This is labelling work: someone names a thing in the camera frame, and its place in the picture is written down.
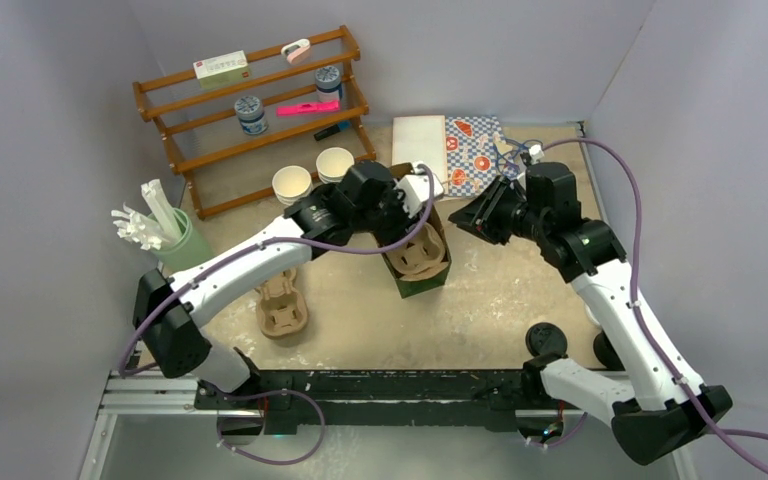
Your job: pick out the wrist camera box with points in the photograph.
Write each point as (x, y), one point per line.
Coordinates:
(531, 155)
(418, 189)

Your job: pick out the wooden shelf rack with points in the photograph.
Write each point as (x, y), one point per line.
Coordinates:
(227, 106)

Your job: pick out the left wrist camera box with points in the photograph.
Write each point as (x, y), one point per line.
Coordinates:
(418, 189)

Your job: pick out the black cup lid near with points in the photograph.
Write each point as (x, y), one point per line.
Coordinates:
(543, 338)

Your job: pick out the white paper bag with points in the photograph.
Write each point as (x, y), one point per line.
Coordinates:
(420, 139)

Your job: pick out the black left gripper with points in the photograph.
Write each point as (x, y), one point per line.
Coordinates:
(401, 226)

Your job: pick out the blue lidded jar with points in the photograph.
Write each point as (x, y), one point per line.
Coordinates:
(250, 114)
(328, 82)

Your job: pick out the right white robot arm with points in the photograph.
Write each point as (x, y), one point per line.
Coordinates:
(658, 411)

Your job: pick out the black blue marker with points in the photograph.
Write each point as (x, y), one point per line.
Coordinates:
(331, 130)

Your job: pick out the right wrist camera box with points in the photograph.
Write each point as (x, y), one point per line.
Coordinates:
(531, 155)

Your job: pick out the green paper bag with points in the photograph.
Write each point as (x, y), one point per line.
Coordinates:
(408, 289)

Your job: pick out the pink marker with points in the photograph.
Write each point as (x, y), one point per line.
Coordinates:
(308, 108)

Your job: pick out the blue lidded jar left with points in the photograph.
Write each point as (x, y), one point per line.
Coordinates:
(250, 114)

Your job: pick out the white cup lid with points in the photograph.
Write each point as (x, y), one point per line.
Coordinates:
(592, 317)

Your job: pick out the white paper cup stack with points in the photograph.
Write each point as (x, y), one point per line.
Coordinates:
(291, 183)
(333, 163)

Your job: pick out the brown pulp cup carrier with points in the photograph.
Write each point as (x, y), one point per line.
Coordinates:
(421, 258)

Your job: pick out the blue lidded jar right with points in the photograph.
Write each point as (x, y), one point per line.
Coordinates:
(328, 82)

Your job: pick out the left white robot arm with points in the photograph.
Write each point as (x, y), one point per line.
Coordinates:
(170, 314)

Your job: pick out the green straw holder cup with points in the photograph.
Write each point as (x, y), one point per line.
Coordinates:
(191, 250)

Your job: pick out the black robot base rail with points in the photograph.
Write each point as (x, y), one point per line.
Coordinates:
(496, 400)

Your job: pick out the pink white clip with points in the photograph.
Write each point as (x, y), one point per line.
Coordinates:
(296, 52)

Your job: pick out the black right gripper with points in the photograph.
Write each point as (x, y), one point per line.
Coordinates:
(482, 215)

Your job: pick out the white green box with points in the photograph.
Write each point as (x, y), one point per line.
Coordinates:
(220, 71)

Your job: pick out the blue checkered paper bag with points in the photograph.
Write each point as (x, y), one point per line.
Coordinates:
(471, 158)

